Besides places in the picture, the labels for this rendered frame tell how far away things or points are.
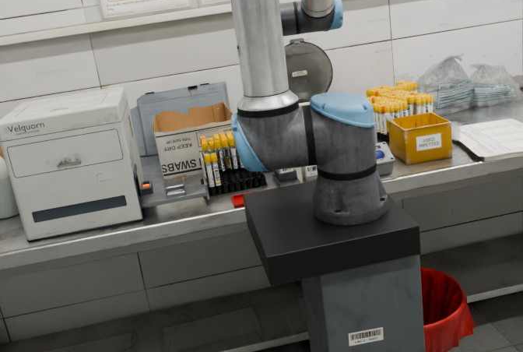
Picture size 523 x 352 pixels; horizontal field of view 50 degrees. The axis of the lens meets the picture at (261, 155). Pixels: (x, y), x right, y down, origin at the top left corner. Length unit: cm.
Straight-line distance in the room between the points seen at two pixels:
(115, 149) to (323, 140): 55
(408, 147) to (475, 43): 83
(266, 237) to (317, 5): 51
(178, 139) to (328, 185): 70
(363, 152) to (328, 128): 8
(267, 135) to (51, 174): 59
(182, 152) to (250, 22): 76
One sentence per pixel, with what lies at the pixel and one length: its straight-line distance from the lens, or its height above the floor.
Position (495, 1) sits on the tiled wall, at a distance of 231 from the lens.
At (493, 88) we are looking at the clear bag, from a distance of 214.
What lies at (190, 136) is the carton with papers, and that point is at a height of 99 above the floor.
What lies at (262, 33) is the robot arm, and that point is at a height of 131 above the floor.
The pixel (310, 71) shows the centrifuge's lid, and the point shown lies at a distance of 199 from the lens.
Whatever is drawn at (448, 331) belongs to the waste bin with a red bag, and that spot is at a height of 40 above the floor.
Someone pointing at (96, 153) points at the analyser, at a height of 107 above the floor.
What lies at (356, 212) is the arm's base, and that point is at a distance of 108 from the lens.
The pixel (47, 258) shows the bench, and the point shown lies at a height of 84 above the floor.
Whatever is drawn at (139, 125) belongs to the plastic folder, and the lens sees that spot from 201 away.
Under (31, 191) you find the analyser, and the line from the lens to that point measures 143.
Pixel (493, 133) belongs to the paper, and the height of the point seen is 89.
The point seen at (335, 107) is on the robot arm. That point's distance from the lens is 102.
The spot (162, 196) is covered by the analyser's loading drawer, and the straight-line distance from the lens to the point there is 145.
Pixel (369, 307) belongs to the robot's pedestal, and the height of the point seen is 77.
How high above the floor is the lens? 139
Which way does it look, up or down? 17 degrees down
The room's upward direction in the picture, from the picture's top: 8 degrees counter-clockwise
